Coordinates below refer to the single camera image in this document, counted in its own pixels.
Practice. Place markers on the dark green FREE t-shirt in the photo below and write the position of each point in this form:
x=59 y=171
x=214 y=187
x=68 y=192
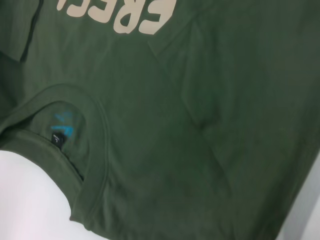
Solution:
x=175 y=112

